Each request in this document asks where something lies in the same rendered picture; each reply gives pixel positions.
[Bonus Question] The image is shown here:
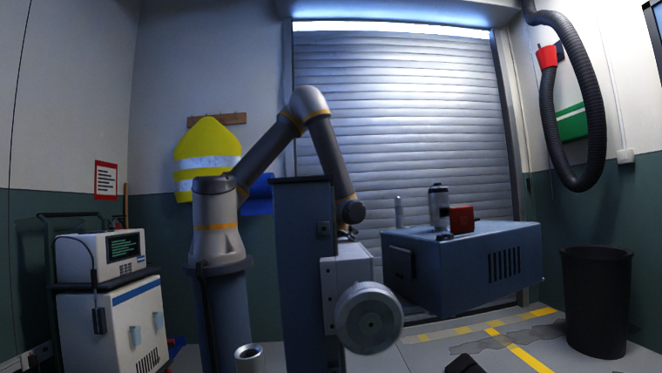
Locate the grey slide carriage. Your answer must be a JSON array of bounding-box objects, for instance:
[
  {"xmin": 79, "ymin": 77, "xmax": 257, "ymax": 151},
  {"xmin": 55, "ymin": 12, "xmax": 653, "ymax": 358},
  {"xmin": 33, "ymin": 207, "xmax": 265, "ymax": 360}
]
[{"xmin": 319, "ymin": 240, "xmax": 376, "ymax": 338}]

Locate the blue beam setter column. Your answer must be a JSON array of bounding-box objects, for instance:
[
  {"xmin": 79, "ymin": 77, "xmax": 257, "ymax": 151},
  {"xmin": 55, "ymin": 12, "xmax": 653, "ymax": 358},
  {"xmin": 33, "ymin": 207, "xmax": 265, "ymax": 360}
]
[{"xmin": 267, "ymin": 175, "xmax": 348, "ymax": 373}]

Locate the grey cylinder lux probe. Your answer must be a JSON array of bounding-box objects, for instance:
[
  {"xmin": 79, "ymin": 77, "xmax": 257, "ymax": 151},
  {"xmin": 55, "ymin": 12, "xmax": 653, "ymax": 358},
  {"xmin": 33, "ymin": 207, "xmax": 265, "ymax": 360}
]
[{"xmin": 427, "ymin": 181, "xmax": 450, "ymax": 232}]

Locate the red square block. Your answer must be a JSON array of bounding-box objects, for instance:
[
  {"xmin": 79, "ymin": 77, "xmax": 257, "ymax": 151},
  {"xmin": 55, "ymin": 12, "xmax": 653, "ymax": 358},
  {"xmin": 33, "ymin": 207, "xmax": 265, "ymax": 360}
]
[{"xmin": 448, "ymin": 204, "xmax": 476, "ymax": 235}]

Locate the blue beam setter box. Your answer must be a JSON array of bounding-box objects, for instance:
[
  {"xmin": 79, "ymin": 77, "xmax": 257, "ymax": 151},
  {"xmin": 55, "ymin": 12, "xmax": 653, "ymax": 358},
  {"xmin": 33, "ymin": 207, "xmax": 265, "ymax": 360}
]
[{"xmin": 380, "ymin": 219, "xmax": 544, "ymax": 320}]

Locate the grey round probe holder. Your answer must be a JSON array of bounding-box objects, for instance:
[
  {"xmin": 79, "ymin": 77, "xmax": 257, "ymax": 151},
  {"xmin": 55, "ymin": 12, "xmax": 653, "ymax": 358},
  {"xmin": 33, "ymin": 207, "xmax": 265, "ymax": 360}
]
[{"xmin": 233, "ymin": 342, "xmax": 268, "ymax": 373}]

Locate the blue floor box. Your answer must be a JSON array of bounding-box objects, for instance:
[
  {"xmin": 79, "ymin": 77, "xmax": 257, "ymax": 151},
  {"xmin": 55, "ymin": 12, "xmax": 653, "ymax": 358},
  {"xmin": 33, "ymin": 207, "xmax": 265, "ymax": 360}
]
[{"xmin": 166, "ymin": 335, "xmax": 188, "ymax": 361}]

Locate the white analyser with screen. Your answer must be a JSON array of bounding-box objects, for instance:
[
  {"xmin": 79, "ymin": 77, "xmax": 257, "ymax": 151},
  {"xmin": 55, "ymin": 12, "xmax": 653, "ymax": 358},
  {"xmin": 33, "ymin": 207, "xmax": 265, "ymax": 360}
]
[{"xmin": 53, "ymin": 227, "xmax": 148, "ymax": 285}]

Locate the grey round handwheel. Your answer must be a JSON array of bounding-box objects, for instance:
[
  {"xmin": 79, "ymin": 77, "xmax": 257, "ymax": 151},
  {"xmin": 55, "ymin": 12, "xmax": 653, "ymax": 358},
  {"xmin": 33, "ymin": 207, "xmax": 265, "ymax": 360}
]
[{"xmin": 333, "ymin": 280, "xmax": 405, "ymax": 357}]

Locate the grey roller shutter door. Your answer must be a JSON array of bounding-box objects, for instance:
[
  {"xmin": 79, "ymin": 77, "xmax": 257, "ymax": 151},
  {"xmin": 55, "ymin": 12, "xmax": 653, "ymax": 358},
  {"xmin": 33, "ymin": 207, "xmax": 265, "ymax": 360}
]
[{"xmin": 291, "ymin": 30, "xmax": 514, "ymax": 323}]

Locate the yellow high-visibility vest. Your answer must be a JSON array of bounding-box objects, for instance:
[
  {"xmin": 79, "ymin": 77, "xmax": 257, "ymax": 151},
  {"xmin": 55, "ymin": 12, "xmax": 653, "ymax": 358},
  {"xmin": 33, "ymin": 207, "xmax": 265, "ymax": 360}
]
[{"xmin": 172, "ymin": 115, "xmax": 244, "ymax": 205}]

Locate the wooden coat rack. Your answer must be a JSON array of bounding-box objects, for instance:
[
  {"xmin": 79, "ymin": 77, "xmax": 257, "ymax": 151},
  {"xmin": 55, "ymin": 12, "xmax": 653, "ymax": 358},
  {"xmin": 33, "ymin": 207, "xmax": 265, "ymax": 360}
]
[{"xmin": 186, "ymin": 112, "xmax": 248, "ymax": 130}]

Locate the black wedge block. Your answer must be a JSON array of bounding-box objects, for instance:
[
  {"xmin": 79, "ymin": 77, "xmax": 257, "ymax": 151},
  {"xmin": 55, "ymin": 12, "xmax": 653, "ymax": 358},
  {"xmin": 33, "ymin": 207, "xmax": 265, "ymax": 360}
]
[{"xmin": 443, "ymin": 352, "xmax": 488, "ymax": 373}]

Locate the white strip light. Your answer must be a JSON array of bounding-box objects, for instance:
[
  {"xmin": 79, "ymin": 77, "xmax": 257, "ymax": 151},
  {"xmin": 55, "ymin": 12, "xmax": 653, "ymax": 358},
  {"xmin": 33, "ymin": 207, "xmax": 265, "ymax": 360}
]
[{"xmin": 291, "ymin": 19, "xmax": 492, "ymax": 41}]

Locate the white blue-striped cabinet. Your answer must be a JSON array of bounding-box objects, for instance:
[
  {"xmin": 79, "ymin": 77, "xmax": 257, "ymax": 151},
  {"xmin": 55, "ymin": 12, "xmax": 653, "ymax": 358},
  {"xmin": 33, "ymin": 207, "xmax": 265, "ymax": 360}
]
[{"xmin": 53, "ymin": 273, "xmax": 172, "ymax": 373}]

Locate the red framed notice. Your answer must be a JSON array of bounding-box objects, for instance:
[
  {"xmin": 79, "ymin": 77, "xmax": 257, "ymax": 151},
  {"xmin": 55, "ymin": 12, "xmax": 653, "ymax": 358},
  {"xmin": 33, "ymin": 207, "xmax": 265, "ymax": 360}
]
[{"xmin": 93, "ymin": 159, "xmax": 119, "ymax": 202}]

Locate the green and white sign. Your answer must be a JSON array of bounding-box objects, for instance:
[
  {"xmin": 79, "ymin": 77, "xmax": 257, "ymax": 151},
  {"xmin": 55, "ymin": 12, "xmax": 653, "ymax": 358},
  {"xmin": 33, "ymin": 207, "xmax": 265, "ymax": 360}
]
[{"xmin": 554, "ymin": 100, "xmax": 590, "ymax": 145}]

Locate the black waste bin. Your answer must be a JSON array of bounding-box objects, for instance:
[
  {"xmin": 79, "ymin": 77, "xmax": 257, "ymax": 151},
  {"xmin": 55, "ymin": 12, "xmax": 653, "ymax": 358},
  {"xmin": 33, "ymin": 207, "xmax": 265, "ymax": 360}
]
[{"xmin": 558, "ymin": 244, "xmax": 635, "ymax": 361}]

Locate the dark framed window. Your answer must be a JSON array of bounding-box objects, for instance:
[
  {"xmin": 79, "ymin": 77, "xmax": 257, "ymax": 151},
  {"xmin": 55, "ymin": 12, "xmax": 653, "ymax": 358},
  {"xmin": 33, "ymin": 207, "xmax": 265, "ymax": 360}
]
[{"xmin": 641, "ymin": 0, "xmax": 662, "ymax": 87}]

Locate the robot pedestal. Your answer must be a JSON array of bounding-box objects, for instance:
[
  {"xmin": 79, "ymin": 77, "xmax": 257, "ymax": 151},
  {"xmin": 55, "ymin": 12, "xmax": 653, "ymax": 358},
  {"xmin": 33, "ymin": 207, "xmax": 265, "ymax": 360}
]
[{"xmin": 180, "ymin": 255, "xmax": 255, "ymax": 373}]

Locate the black cable with probe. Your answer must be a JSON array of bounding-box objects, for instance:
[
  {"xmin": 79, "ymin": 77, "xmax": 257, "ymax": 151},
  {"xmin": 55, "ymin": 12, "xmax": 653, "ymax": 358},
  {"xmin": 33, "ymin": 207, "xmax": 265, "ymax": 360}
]
[{"xmin": 51, "ymin": 235, "xmax": 109, "ymax": 336}]

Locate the red hose collar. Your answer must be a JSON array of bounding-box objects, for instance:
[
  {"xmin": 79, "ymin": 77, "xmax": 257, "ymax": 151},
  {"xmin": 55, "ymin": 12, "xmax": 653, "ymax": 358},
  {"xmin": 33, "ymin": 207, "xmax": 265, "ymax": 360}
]
[{"xmin": 534, "ymin": 43, "xmax": 560, "ymax": 72}]

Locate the black ribbed exhaust hose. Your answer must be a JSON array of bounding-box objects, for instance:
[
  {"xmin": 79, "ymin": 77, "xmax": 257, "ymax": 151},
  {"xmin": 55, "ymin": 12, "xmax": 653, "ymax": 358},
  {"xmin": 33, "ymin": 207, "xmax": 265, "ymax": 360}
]
[{"xmin": 518, "ymin": 0, "xmax": 608, "ymax": 194}]

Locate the dark green trolley frame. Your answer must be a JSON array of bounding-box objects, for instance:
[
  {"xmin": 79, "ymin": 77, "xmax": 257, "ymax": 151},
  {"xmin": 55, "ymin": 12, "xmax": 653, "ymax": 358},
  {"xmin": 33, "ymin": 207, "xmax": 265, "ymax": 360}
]
[{"xmin": 35, "ymin": 210, "xmax": 111, "ymax": 373}]

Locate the white wall socket strip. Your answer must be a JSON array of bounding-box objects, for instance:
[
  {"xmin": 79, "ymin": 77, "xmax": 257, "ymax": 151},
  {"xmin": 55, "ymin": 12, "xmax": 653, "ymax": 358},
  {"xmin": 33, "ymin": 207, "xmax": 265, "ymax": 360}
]
[{"xmin": 0, "ymin": 339, "xmax": 55, "ymax": 373}]

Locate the thin black wall cable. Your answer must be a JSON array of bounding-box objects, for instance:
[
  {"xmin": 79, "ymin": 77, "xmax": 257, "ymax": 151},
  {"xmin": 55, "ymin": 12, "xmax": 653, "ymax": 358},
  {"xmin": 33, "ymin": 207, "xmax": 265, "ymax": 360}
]
[{"xmin": 5, "ymin": 0, "xmax": 33, "ymax": 358}]

